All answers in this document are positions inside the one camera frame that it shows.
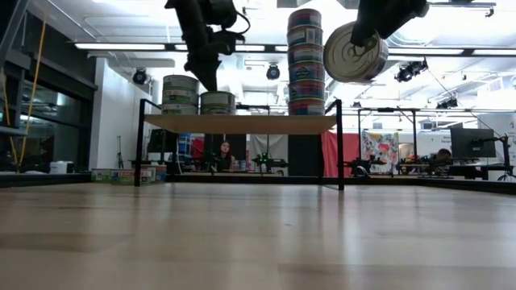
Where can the black metal table frame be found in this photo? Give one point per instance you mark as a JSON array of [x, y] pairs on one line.
[[40, 179]]

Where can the thin black stand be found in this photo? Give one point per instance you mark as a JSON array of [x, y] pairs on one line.
[[119, 153]]

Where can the green label albacore tuna can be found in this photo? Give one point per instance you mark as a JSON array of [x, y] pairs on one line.
[[217, 98], [217, 109]]

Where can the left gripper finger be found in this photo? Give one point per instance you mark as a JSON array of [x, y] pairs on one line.
[[203, 64]]

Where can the black ceiling rail fixture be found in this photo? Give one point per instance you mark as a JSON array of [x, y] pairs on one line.
[[467, 4]]

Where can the blue bin stack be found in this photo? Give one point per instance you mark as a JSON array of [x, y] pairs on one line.
[[184, 145]]

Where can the white curtain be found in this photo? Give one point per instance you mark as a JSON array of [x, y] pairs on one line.
[[278, 149]]

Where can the black track spotlight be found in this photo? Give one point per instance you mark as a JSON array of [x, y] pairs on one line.
[[411, 70], [447, 103]]

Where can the person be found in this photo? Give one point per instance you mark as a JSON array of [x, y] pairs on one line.
[[443, 155], [225, 155]]

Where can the dark background monitor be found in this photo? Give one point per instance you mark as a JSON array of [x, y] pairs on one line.
[[472, 143], [161, 141]]

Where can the small white box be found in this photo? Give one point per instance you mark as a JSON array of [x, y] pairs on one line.
[[60, 167]]

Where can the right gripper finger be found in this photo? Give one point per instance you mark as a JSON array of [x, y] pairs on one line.
[[363, 38]]

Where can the red curtain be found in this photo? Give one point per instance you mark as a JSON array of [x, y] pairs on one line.
[[350, 155]]

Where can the black background rig frame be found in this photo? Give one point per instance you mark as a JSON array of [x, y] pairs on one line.
[[414, 133]]

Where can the wooden shelf black metal frame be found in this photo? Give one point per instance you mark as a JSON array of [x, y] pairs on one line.
[[242, 125]]

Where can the black dome ceiling camera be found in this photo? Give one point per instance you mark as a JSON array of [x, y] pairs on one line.
[[139, 76], [273, 72]]

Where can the black background panel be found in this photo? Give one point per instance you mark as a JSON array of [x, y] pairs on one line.
[[304, 155]]

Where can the overhead light bar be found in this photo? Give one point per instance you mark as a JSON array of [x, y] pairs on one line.
[[270, 48]]

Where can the colourful floral banner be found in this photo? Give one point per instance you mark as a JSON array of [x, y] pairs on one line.
[[379, 145]]

